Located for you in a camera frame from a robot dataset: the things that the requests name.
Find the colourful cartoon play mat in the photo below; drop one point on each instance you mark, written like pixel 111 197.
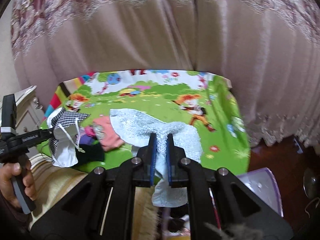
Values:
pixel 201 99

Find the white checkered drawstring bag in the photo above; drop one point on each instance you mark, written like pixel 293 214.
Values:
pixel 65 142

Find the white ornate cabinet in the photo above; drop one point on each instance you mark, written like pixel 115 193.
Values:
pixel 29 111

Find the person's left hand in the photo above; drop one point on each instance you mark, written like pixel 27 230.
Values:
pixel 10 170

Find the purple storage box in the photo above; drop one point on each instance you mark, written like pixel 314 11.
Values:
pixel 261 182

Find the grey plush elephant toy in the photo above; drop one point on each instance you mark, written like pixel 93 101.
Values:
pixel 179 224

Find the dark green knitted cloth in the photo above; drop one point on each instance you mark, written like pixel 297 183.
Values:
pixel 90 153

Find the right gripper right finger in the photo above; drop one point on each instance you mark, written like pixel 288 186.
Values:
pixel 220 205

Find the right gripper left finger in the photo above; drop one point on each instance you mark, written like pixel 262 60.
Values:
pixel 101 205

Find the floor fan base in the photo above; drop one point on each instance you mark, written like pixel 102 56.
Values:
pixel 311 183

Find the purple knitted sock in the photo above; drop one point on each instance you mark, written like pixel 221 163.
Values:
pixel 87 136

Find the beige pink curtain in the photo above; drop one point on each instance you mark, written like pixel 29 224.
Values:
pixel 268 49

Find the pink embroidered towel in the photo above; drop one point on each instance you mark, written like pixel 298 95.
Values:
pixel 105 133

